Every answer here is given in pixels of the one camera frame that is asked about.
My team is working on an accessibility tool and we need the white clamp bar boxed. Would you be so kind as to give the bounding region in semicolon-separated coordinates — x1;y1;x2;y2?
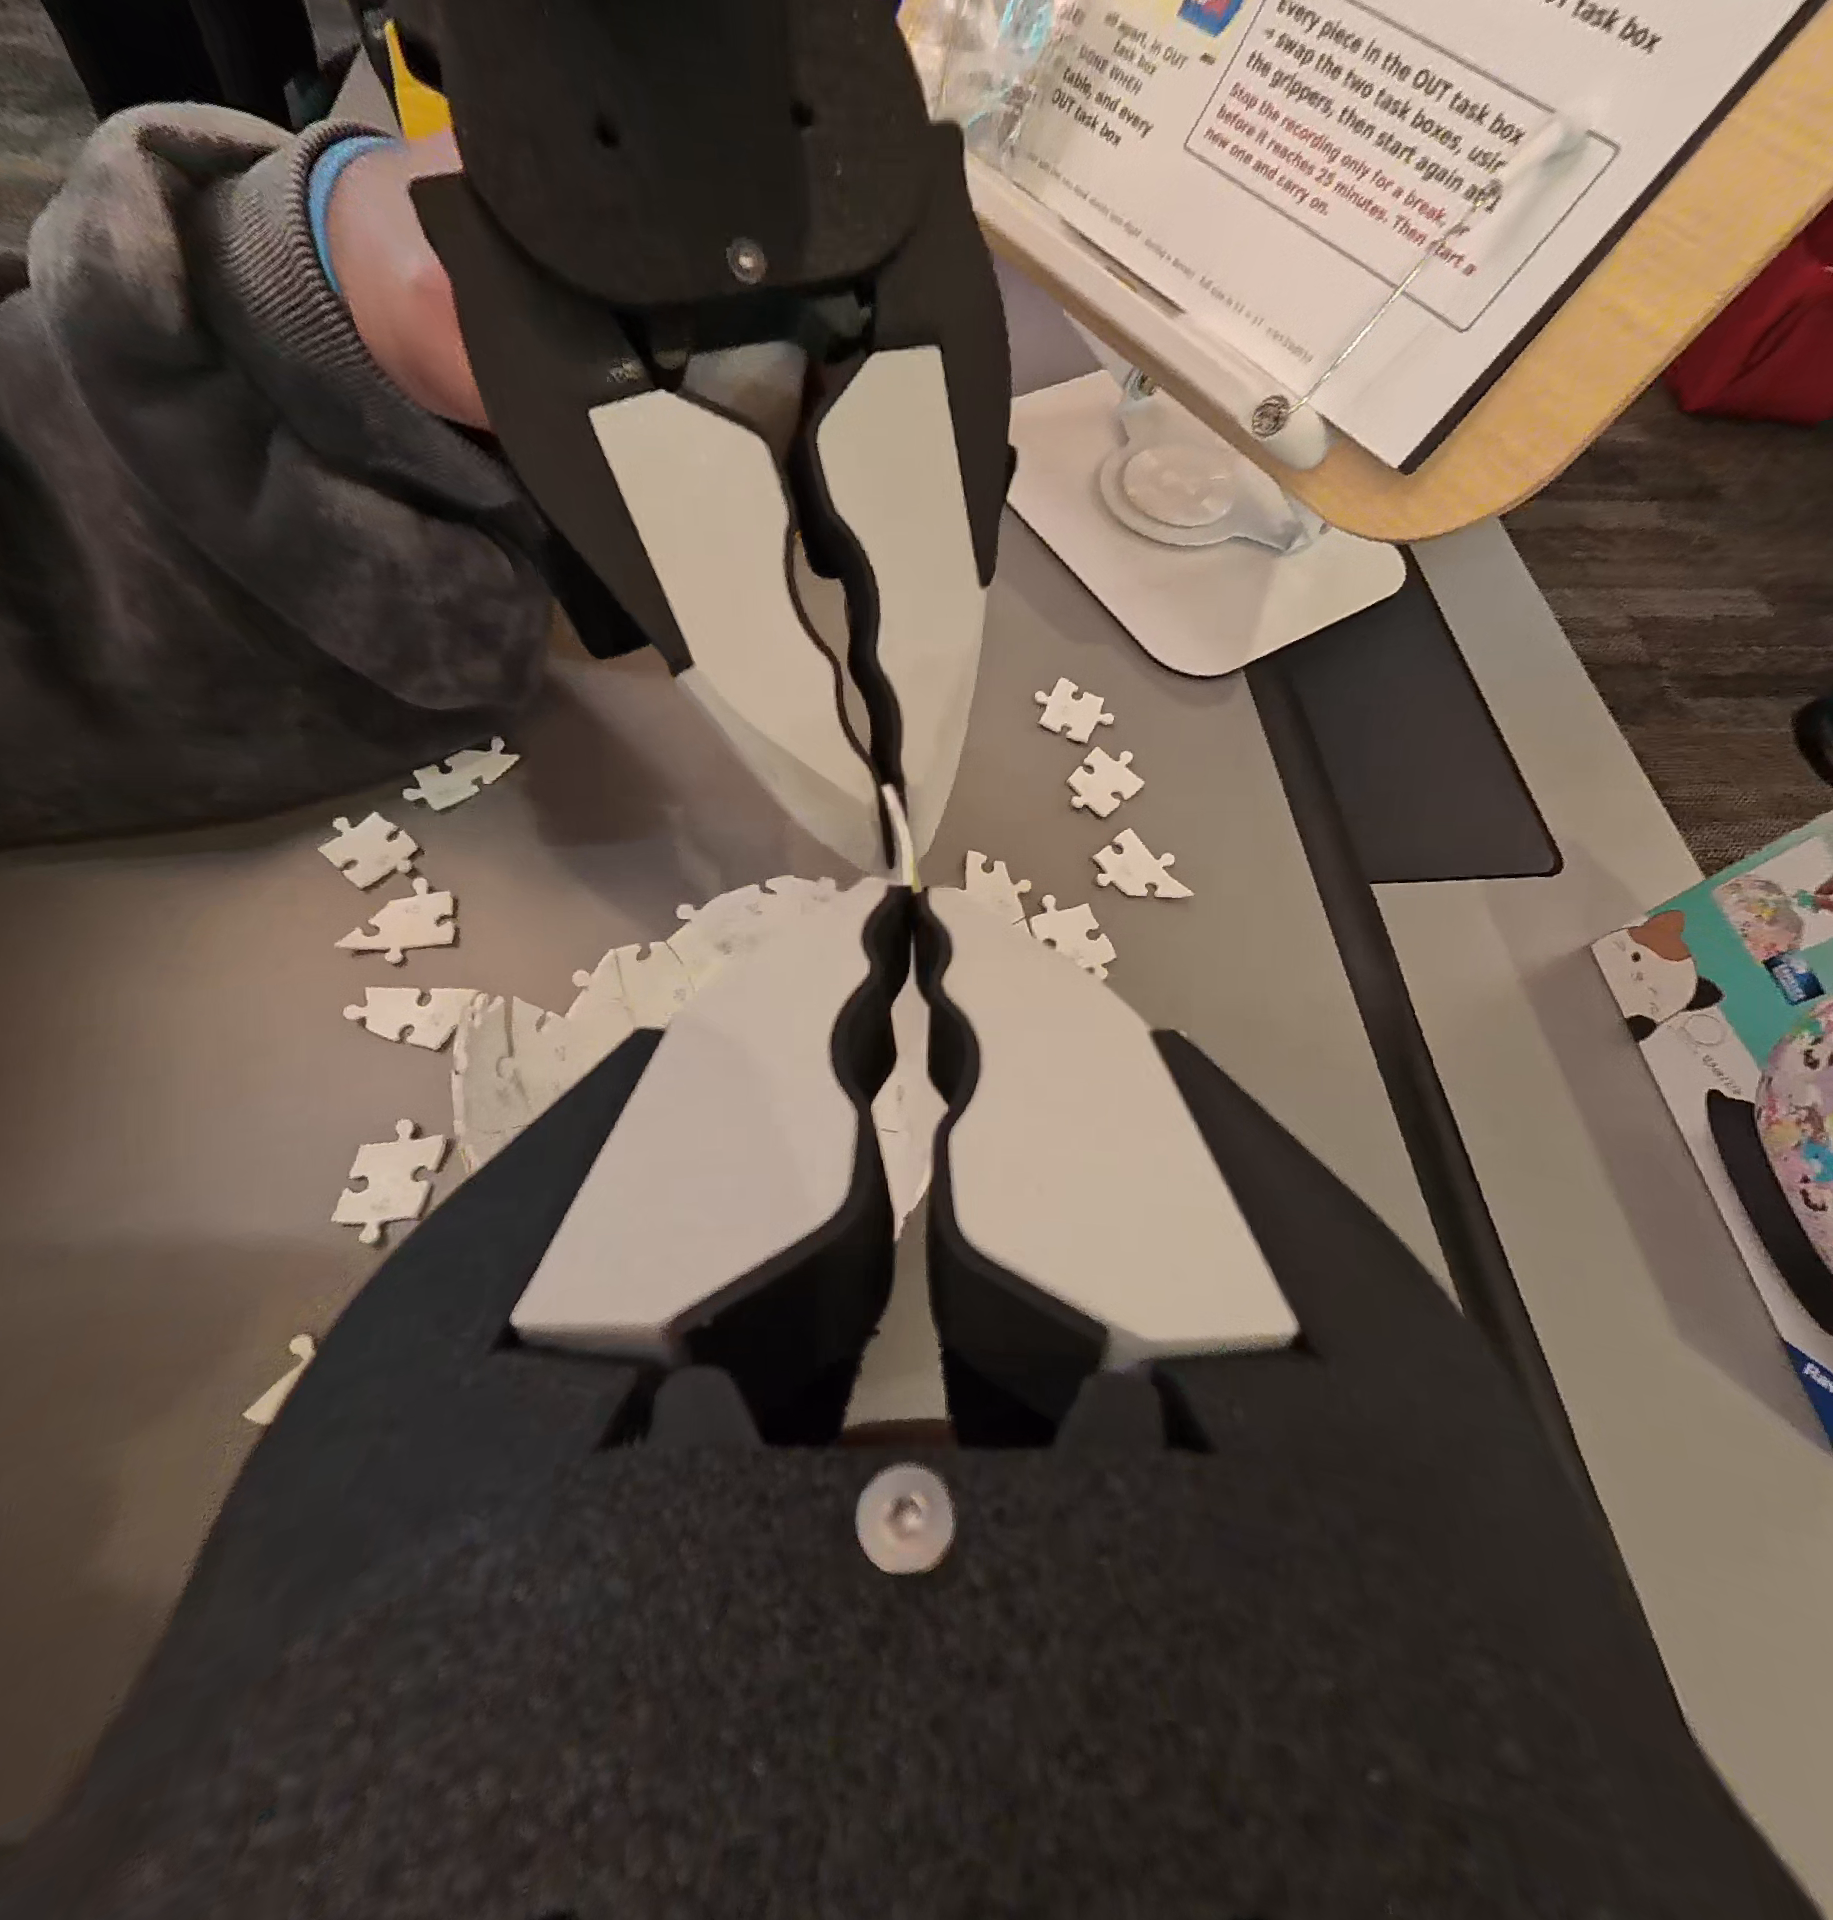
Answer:
971;151;1338;475

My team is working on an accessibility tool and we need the clear plastic bag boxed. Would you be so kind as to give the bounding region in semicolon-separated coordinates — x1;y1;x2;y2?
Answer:
912;0;1157;182

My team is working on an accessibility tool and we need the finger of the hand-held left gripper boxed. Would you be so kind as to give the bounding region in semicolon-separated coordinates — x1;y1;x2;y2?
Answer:
595;386;897;873
812;337;992;873

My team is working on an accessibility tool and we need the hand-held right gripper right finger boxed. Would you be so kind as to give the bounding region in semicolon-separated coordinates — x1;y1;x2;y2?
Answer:
924;886;1302;1370

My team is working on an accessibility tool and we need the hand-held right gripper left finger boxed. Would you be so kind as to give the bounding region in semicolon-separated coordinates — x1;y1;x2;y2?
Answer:
512;882;912;1370

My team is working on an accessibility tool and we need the printed paper sheet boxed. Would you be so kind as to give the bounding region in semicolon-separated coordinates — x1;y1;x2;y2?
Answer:
992;0;1824;475

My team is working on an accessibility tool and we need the blue wristband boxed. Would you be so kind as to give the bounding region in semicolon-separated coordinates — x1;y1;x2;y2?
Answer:
303;131;414;280

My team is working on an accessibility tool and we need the person's left hand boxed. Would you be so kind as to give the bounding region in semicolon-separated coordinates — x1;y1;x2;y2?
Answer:
342;136;516;440

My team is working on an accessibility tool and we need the colourful puzzle ball box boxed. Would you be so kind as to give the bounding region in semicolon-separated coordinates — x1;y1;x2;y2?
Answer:
1588;791;1833;1473

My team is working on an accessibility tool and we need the wooden document board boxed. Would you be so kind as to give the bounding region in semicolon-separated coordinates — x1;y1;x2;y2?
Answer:
962;0;1833;544

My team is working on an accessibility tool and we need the person's left forearm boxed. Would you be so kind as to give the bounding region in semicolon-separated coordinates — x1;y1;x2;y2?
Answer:
0;105;558;858

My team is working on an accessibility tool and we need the dark grey table flap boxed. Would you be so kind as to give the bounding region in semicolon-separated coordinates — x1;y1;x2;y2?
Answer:
1278;552;1565;886

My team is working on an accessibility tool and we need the red bin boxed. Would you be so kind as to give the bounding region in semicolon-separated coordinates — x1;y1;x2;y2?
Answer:
1669;166;1833;425

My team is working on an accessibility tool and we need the partly built white puzzle ball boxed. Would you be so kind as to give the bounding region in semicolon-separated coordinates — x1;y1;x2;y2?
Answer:
447;871;872;1196

